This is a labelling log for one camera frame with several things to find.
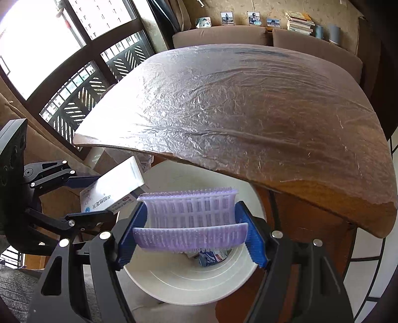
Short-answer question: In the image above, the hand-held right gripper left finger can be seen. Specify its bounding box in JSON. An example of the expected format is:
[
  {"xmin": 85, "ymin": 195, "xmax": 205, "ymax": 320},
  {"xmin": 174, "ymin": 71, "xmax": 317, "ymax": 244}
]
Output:
[{"xmin": 26, "ymin": 200, "xmax": 150, "ymax": 323}]

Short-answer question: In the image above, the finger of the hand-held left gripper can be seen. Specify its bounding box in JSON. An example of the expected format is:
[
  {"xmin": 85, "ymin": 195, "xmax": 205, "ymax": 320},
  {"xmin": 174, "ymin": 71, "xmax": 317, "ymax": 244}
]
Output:
[
  {"xmin": 23, "ymin": 160, "xmax": 101, "ymax": 198},
  {"xmin": 26, "ymin": 208, "xmax": 118, "ymax": 242}
]

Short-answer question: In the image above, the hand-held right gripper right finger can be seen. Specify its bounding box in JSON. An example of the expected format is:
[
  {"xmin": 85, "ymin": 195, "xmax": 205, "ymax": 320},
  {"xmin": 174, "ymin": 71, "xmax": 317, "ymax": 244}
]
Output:
[{"xmin": 233, "ymin": 200, "xmax": 355, "ymax": 323}]

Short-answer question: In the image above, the white medicine box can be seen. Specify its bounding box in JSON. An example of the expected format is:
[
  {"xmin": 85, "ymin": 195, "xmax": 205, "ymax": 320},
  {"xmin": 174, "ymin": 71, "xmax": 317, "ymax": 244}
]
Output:
[{"xmin": 80, "ymin": 156, "xmax": 150, "ymax": 215}]

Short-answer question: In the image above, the blue white plastic packet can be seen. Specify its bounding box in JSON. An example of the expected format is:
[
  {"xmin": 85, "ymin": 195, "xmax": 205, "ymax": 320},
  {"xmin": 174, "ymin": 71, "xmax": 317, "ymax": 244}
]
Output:
[{"xmin": 197, "ymin": 248, "xmax": 232, "ymax": 268}]

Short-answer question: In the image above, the purple slotted plastic tray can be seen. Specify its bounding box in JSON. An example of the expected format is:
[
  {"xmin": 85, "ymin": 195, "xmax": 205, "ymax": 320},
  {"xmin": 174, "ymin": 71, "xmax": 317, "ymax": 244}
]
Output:
[{"xmin": 132, "ymin": 186, "xmax": 249, "ymax": 253}]

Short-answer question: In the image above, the white plastic bin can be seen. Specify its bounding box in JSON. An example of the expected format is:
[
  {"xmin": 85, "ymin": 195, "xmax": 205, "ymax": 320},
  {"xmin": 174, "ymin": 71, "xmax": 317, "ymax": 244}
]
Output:
[{"xmin": 120, "ymin": 160, "xmax": 269, "ymax": 306}]

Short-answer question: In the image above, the dark window railing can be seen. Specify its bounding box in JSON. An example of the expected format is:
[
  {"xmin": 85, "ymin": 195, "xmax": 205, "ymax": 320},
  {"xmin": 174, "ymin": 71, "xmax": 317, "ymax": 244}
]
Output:
[{"xmin": 39, "ymin": 29, "xmax": 156, "ymax": 140}]

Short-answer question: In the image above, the grey chair back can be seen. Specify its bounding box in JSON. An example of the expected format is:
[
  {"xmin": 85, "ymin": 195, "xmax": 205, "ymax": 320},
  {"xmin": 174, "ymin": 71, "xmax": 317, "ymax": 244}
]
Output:
[{"xmin": 101, "ymin": 83, "xmax": 120, "ymax": 100}]

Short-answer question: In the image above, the beige curtain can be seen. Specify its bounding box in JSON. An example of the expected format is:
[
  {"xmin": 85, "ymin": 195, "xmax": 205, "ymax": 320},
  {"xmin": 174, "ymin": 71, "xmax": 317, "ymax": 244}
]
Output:
[{"xmin": 146, "ymin": 0, "xmax": 190, "ymax": 50}]

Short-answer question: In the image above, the brown sofa cushion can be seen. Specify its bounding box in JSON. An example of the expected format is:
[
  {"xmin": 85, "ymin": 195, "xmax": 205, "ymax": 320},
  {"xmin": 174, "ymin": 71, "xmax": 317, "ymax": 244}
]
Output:
[
  {"xmin": 172, "ymin": 25, "xmax": 270, "ymax": 50},
  {"xmin": 272, "ymin": 28, "xmax": 364, "ymax": 84}
]

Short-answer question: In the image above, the dark wooden cabinet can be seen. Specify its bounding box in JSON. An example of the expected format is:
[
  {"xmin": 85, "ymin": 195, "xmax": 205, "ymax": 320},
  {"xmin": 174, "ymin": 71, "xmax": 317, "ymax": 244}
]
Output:
[{"xmin": 357, "ymin": 15, "xmax": 398, "ymax": 137}]

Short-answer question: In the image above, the stack of books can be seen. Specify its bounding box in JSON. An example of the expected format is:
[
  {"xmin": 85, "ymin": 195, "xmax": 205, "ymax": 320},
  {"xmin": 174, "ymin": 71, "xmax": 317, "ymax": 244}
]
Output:
[{"xmin": 285, "ymin": 11, "xmax": 315, "ymax": 35}]

